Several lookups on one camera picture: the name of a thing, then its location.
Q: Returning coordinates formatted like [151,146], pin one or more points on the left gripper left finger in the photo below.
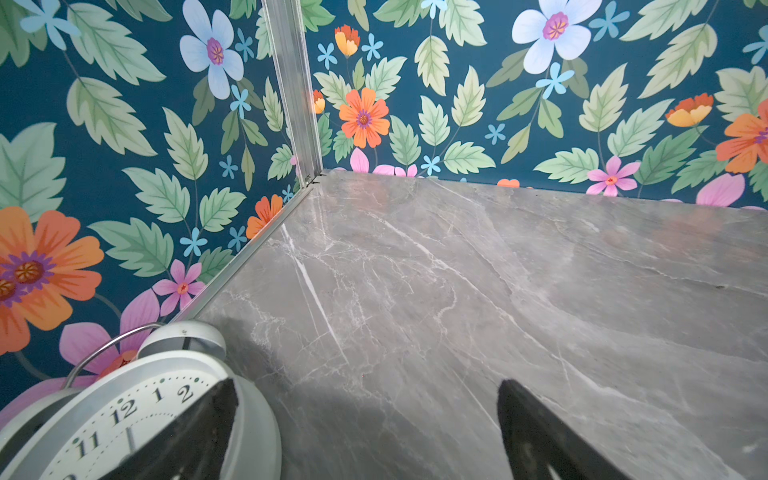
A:
[193,446]

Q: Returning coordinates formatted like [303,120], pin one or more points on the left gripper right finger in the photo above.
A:
[539,445]

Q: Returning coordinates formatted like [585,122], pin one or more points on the white round alarm clock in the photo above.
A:
[83,433]

